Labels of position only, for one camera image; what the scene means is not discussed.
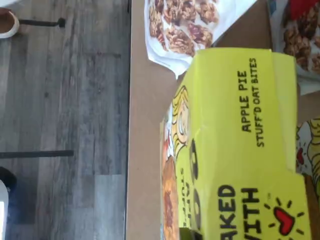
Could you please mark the green Bobo's apple pie box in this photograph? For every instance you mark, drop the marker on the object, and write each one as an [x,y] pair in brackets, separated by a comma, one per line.
[237,150]
[308,150]

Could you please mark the wooden shelf board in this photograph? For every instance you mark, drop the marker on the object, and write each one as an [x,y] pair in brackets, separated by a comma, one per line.
[145,125]

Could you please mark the cranberry pecan granola bag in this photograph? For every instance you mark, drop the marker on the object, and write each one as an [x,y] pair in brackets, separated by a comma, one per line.
[300,42]
[187,32]

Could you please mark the black metal bar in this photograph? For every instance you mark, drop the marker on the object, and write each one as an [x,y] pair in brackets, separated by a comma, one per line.
[37,22]
[37,154]

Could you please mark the white and black machine base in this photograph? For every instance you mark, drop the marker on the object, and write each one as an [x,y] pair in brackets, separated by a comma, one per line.
[3,205]

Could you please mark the brown and white round object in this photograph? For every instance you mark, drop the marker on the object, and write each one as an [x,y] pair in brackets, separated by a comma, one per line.
[8,23]

